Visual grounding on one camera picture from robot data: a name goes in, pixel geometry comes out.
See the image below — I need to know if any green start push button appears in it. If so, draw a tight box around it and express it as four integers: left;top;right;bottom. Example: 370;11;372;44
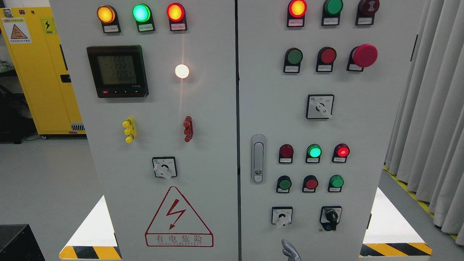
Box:
276;175;292;194

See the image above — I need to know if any red stop push button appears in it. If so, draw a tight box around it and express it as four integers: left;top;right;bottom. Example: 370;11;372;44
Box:
302;175;319;193

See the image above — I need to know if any green push button upper row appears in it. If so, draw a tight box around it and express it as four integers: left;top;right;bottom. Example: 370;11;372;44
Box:
283;47;303;73

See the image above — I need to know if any red push button upper row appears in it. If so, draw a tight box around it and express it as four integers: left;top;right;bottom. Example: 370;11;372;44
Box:
315;47;337;73

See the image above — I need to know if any red mushroom emergency stop button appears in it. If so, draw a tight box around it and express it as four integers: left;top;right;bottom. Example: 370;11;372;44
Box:
346;43;378;72

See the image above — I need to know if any grey electrical control cabinet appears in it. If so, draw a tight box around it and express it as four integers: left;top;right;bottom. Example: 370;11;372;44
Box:
50;0;426;261

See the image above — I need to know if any red test terminal block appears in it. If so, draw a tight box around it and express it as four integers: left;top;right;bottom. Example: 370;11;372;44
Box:
183;116;194;142

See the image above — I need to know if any dark red indicator light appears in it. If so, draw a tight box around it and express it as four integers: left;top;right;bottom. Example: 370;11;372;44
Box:
278;144;294;164

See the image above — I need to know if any white glowing indicator light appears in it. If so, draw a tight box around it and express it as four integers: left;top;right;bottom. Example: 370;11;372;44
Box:
175;64;190;79

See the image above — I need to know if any lit green indicator light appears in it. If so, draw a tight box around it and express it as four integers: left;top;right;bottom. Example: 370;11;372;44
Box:
305;144;322;164

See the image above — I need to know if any yellow test terminal block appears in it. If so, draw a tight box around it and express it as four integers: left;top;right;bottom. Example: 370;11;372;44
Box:
122;117;137;144

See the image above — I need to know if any red high voltage warning sticker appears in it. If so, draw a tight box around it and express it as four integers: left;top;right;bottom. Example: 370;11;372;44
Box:
145;186;214;248

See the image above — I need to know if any lit red indicator light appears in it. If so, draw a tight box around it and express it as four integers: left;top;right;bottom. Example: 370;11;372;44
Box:
331;144;350;163

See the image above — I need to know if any green indicator light lower right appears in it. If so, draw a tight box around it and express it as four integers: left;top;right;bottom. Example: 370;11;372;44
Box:
327;175;344;193

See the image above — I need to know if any black digital power meter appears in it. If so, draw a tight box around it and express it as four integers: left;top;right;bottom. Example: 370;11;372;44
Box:
86;45;149;99

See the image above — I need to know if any red indicator light top left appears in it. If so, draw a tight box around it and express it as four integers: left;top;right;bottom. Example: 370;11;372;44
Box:
167;2;187;32

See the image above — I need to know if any red indicator light right door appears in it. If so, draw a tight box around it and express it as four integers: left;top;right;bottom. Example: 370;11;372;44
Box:
286;0;307;28

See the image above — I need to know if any green indicator light top left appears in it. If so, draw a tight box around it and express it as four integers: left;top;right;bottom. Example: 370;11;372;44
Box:
132;3;156;32

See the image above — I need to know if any green indicator light top right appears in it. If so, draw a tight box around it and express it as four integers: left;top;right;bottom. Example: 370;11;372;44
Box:
321;0;344;26

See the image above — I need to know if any amber indicator light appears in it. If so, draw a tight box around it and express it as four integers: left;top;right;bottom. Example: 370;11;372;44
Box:
97;5;121;33

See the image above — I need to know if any dark red buzzer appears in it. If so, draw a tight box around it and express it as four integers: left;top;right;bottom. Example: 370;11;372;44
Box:
355;0;380;26

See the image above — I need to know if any grey curtain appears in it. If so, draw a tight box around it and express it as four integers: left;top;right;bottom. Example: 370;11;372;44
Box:
385;0;464;246

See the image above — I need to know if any yellow safety storage cabinet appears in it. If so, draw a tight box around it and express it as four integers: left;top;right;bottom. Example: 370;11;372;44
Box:
1;7;86;136

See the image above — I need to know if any black box lower left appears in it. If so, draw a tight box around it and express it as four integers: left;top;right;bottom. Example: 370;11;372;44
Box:
0;224;45;261

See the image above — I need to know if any silver door handle lock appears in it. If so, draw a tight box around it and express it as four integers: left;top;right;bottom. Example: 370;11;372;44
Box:
251;135;266;184

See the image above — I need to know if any left door rotary selector switch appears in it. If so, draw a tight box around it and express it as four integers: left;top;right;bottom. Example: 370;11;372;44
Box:
152;156;178;179

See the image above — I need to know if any upper right rotary selector switch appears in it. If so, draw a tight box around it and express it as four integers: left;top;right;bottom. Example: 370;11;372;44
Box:
306;94;335;120

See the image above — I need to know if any lower white rotary selector switch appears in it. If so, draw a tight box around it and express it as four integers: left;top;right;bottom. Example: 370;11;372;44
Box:
271;206;293;229

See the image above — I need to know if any black knob selector switch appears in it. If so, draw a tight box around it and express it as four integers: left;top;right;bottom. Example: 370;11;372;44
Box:
319;206;343;231

